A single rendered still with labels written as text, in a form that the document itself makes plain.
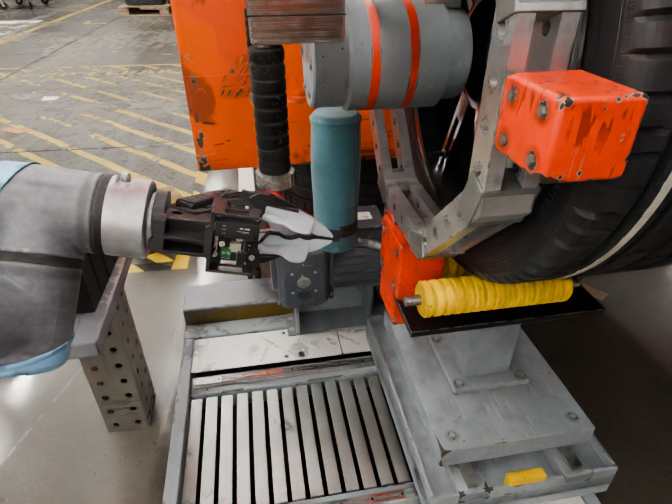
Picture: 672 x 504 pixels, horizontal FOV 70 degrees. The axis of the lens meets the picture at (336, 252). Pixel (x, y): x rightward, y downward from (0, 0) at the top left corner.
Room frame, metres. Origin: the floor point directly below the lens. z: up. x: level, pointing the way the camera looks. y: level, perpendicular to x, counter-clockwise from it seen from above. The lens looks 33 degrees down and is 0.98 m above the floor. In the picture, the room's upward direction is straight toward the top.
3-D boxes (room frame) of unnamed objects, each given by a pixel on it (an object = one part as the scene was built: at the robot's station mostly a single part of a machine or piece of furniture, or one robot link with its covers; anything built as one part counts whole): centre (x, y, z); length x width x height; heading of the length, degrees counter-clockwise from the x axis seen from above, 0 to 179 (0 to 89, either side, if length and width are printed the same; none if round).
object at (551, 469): (0.74, -0.30, 0.13); 0.50 x 0.36 x 0.10; 10
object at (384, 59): (0.70, -0.06, 0.85); 0.21 x 0.14 x 0.14; 100
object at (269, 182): (0.51, 0.07, 0.83); 0.04 x 0.04 x 0.16
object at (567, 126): (0.41, -0.19, 0.85); 0.09 x 0.08 x 0.07; 10
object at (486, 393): (0.74, -0.30, 0.32); 0.40 x 0.30 x 0.28; 10
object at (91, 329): (0.76, 0.50, 0.44); 0.43 x 0.17 x 0.03; 10
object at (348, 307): (1.01, -0.04, 0.26); 0.42 x 0.18 x 0.35; 100
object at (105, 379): (0.79, 0.50, 0.21); 0.10 x 0.10 x 0.42; 10
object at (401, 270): (0.72, -0.17, 0.48); 0.16 x 0.12 x 0.17; 100
